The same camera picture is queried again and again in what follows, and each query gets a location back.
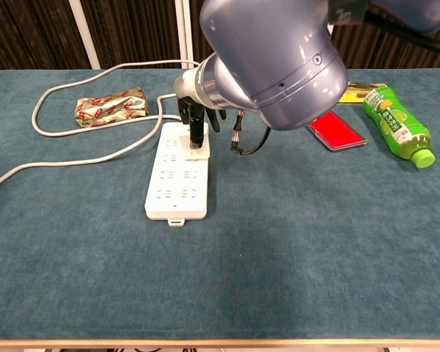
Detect green tea bottle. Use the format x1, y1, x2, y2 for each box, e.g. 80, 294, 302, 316
362, 84, 436, 169

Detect gold red snack wrapper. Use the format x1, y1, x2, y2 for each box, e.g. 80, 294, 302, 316
74, 87, 148, 128

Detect dark slatted partition panel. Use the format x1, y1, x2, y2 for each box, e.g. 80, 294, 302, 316
69, 0, 190, 70
329, 21, 440, 73
0, 0, 96, 70

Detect blue table cloth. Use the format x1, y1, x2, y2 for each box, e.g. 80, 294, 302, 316
0, 67, 440, 340

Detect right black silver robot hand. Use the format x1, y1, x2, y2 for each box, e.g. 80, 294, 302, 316
173, 68, 227, 152

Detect white power adapter plug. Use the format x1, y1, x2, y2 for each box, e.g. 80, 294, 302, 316
178, 135, 211, 162

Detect white power strip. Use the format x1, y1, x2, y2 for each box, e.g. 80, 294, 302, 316
144, 122, 210, 227

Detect grey power strip cable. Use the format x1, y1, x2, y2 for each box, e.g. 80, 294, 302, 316
0, 59, 202, 195

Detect razor in yellow package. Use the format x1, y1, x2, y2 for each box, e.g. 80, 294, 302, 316
337, 81, 386, 106

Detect red ink pad box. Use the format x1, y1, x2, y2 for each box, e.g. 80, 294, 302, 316
306, 111, 369, 152

